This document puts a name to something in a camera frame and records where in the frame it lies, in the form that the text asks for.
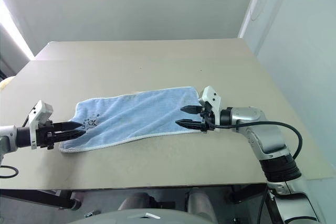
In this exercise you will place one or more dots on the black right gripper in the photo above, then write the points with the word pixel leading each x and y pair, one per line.
pixel 207 121

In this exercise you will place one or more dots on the light blue terry towel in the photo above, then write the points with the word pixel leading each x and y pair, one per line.
pixel 136 113

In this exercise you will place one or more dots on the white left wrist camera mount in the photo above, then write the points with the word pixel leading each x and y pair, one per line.
pixel 39 111

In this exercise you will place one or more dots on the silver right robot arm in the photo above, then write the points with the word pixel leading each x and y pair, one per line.
pixel 265 134

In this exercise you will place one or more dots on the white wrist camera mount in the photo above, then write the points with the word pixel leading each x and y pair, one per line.
pixel 39 111
pixel 213 98

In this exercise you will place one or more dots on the black table frame bar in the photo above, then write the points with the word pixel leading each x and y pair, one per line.
pixel 39 199

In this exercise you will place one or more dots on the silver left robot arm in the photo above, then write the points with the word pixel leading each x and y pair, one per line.
pixel 8 137

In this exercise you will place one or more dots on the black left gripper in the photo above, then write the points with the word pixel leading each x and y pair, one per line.
pixel 44 134

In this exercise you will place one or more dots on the grey robot torso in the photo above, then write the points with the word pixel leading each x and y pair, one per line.
pixel 110 218

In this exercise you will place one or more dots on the pale yellow soft object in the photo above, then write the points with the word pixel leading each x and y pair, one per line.
pixel 5 82

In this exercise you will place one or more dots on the grey rounded shape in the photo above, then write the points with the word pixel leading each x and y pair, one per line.
pixel 200 203
pixel 136 200

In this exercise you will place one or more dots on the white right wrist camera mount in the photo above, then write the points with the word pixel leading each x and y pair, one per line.
pixel 213 98

